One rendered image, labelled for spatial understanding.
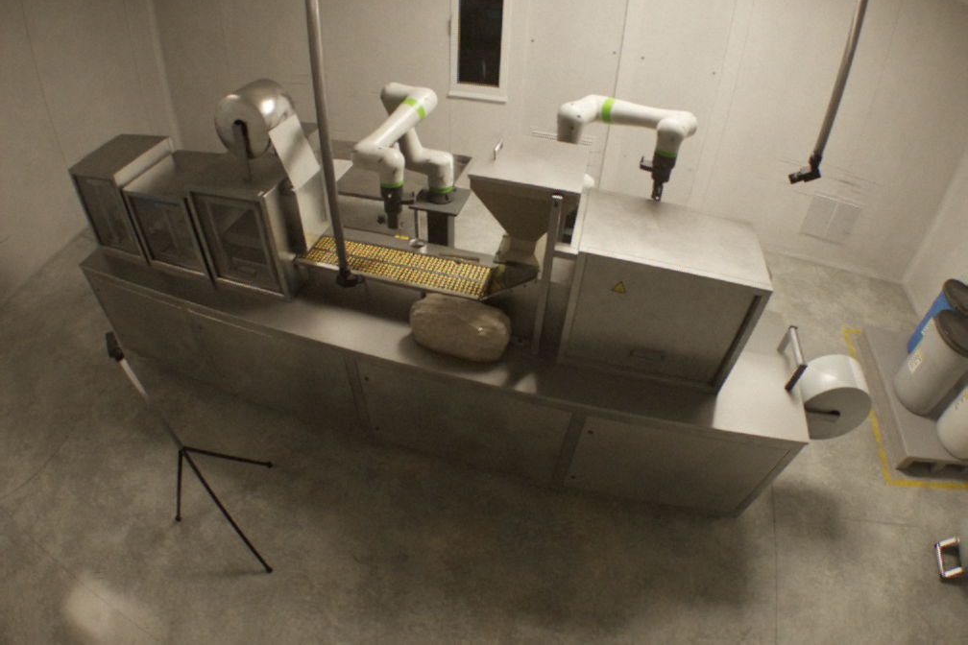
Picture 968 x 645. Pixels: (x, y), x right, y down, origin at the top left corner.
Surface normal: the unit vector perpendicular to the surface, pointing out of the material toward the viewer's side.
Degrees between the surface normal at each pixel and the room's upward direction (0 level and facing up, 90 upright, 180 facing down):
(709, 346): 90
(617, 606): 0
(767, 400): 0
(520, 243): 90
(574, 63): 90
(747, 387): 0
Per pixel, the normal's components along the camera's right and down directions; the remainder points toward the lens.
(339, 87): -0.26, 0.62
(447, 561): 0.04, -0.76
